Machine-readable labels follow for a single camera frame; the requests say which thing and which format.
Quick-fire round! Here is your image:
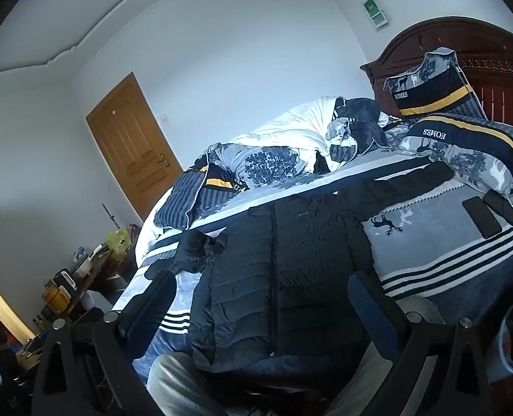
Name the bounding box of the white pot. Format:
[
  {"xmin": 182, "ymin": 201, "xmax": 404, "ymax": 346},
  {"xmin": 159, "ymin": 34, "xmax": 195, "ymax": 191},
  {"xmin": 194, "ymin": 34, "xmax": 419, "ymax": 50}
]
[{"xmin": 72, "ymin": 255, "xmax": 95, "ymax": 279}]

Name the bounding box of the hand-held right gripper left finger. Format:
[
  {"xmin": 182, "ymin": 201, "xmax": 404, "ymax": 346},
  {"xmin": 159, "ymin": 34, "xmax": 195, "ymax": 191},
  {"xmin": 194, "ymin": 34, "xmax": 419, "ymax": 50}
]
[{"xmin": 31, "ymin": 271, "xmax": 179, "ymax": 416}]

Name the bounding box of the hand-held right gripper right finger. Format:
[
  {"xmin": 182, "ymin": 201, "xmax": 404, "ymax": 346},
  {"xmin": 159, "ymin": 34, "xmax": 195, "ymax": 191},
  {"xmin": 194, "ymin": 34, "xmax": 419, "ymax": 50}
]
[{"xmin": 347, "ymin": 272, "xmax": 492, "ymax": 416}]

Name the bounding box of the yellow jar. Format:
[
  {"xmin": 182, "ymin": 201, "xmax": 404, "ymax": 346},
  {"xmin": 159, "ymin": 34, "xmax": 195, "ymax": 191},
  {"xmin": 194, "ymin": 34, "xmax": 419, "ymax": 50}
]
[{"xmin": 42, "ymin": 286, "xmax": 69, "ymax": 313}]

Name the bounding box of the white and blue floral duvet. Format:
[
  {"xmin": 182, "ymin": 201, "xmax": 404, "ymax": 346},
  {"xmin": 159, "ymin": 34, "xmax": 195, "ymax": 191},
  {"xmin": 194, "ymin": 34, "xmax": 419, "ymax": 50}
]
[{"xmin": 155, "ymin": 96, "xmax": 392, "ymax": 231}]

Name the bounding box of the navy yellow striped pillow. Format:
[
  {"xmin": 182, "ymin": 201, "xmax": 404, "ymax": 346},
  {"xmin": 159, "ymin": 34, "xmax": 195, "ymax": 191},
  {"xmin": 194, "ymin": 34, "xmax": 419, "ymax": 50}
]
[
  {"xmin": 397, "ymin": 113, "xmax": 513, "ymax": 194},
  {"xmin": 384, "ymin": 47, "xmax": 491, "ymax": 122}
]

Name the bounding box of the black puffer jacket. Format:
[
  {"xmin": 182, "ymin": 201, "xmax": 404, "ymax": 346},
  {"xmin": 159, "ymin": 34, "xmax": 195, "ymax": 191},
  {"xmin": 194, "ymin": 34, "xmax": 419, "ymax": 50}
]
[{"xmin": 146, "ymin": 162, "xmax": 455, "ymax": 374}]

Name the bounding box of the yellow plastic bag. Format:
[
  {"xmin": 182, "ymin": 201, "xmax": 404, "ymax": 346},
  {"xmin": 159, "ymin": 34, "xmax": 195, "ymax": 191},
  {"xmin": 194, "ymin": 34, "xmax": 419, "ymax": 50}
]
[{"xmin": 105, "ymin": 229, "xmax": 131, "ymax": 255}]

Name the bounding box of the black and white appliance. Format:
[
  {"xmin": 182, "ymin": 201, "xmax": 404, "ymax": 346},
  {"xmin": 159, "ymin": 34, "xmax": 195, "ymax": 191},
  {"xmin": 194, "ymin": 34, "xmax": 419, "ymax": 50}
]
[{"xmin": 53, "ymin": 271, "xmax": 78, "ymax": 302}]

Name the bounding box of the bed with striped blue sheet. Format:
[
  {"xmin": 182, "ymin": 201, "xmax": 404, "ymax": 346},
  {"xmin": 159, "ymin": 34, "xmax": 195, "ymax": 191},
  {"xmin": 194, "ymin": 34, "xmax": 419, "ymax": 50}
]
[{"xmin": 111, "ymin": 95, "xmax": 513, "ymax": 382}]

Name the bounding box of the dark wooden side table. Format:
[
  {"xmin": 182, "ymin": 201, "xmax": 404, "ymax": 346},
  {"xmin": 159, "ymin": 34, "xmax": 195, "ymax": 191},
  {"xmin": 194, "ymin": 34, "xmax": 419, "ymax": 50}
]
[{"xmin": 14, "ymin": 243, "xmax": 132, "ymax": 356}]

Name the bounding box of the thin metal stand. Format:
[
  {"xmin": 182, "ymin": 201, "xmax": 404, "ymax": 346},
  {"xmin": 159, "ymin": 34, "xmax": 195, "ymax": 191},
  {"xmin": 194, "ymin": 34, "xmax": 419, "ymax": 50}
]
[{"xmin": 102, "ymin": 202, "xmax": 121, "ymax": 231}]

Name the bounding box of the black power bank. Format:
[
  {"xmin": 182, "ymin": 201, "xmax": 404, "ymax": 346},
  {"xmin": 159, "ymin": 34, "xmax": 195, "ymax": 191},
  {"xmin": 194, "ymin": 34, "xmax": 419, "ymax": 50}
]
[{"xmin": 483, "ymin": 189, "xmax": 513, "ymax": 226}]

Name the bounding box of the black smartphone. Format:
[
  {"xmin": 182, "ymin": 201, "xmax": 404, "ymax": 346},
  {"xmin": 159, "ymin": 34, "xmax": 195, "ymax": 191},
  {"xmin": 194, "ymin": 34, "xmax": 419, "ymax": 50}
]
[{"xmin": 461, "ymin": 196, "xmax": 503, "ymax": 239}]

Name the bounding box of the wooden door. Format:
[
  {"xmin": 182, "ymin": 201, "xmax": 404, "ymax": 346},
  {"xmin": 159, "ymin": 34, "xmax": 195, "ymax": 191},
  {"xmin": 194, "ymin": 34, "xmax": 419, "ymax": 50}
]
[{"xmin": 86, "ymin": 72, "xmax": 183, "ymax": 222}]

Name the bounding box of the green and white wall sign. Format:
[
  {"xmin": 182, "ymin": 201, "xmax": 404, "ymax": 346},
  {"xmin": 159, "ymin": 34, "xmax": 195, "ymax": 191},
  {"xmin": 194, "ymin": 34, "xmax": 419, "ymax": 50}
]
[{"xmin": 363, "ymin": 0, "xmax": 389, "ymax": 29}]

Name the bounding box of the white plastic container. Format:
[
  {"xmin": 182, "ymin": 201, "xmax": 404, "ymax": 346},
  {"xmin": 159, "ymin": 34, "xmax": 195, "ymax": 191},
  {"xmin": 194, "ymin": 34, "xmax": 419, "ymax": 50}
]
[{"xmin": 81, "ymin": 290, "xmax": 114, "ymax": 318}]

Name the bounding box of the dark wooden headboard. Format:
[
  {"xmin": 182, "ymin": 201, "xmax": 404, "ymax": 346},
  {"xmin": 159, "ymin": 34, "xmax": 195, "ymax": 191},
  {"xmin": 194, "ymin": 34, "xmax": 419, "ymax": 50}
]
[{"xmin": 360, "ymin": 21, "xmax": 513, "ymax": 139}]

